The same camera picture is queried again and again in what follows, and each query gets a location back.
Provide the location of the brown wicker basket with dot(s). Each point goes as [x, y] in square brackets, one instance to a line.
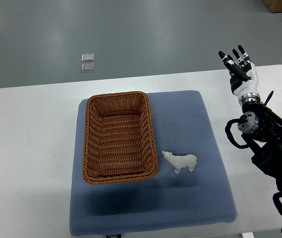
[119, 143]

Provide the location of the upper metal floor plate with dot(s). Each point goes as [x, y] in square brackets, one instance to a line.
[87, 57]

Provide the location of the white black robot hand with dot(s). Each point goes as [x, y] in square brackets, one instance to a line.
[242, 71]

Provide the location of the blue padded mat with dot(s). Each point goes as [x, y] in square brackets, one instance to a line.
[168, 200]

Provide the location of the white bear figurine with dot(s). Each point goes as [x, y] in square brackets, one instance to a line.
[180, 162]

